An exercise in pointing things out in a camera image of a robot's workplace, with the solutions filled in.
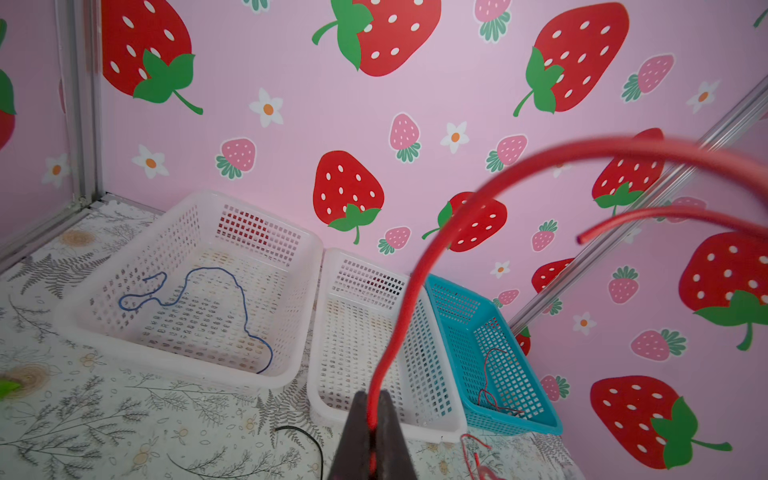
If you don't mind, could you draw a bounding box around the left white plastic basket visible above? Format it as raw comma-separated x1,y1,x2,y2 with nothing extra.
54,191,323,395

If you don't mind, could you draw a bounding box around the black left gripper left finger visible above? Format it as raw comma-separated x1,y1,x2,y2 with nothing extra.
327,391,371,480

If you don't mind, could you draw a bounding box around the middle white plastic basket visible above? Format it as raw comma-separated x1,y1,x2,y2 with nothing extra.
307,249,468,443

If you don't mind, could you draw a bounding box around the aluminium corner post left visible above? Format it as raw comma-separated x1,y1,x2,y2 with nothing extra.
55,1,104,207

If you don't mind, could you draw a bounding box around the green small packet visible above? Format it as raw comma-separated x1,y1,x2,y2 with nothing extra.
0,379,23,400

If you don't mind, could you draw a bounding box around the aluminium corner post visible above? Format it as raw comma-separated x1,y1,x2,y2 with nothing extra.
509,79,767,334
55,1,104,207

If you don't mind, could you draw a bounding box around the teal plastic basket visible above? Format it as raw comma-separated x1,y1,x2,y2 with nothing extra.
425,275,563,436

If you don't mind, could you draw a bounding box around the red black cable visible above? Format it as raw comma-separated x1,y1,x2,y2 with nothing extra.
476,347,526,418

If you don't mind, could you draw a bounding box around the black cable bundle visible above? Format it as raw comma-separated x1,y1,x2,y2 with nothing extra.
166,424,325,480

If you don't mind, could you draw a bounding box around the white plastic basket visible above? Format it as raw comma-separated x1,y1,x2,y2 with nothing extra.
307,249,468,443
54,191,323,395

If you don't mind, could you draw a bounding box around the aluminium corner post right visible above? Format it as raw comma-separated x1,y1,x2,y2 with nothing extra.
509,79,767,334

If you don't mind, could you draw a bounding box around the blue cable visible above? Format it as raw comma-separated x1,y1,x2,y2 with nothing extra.
117,266,275,375

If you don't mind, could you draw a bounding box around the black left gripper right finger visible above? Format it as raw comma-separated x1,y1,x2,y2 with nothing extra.
374,390,417,480

